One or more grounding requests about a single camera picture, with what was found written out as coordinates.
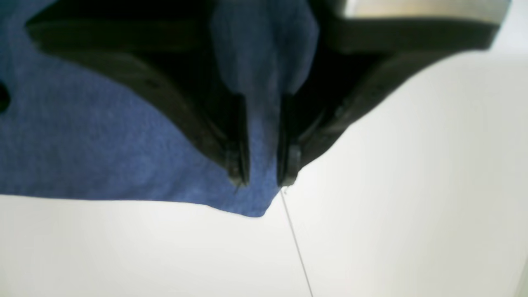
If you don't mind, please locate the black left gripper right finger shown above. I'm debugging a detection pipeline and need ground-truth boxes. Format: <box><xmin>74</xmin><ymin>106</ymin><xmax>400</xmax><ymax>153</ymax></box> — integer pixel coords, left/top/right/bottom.
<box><xmin>277</xmin><ymin>0</ymin><xmax>502</xmax><ymax>187</ymax></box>

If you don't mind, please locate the blue t-shirt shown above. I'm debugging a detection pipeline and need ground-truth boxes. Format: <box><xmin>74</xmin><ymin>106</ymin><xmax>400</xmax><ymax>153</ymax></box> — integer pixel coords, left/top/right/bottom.
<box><xmin>0</xmin><ymin>0</ymin><xmax>318</xmax><ymax>217</ymax></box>

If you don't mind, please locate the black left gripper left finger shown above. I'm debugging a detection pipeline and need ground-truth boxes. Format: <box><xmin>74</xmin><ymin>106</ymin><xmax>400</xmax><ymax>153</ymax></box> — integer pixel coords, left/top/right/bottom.
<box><xmin>25</xmin><ymin>0</ymin><xmax>250</xmax><ymax>186</ymax></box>

